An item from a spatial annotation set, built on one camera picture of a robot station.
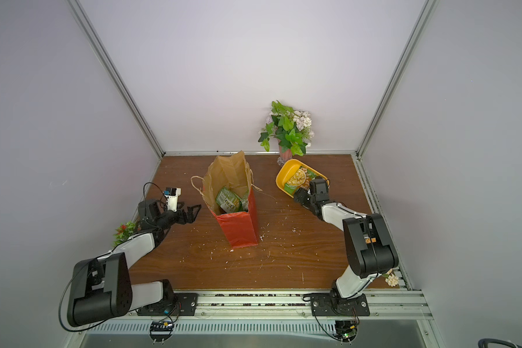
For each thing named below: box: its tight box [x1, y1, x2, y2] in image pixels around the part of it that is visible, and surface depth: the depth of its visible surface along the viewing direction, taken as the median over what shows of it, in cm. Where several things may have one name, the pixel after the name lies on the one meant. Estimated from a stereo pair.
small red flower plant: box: [113, 221, 136, 248], surface depth 77 cm
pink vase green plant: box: [258, 100, 315, 167], surface depth 94 cm
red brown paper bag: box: [190, 150, 262, 249], surface depth 87 cm
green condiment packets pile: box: [284, 166, 317, 195], surface depth 105 cm
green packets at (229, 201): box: [216, 187, 249, 214], surface depth 96 cm
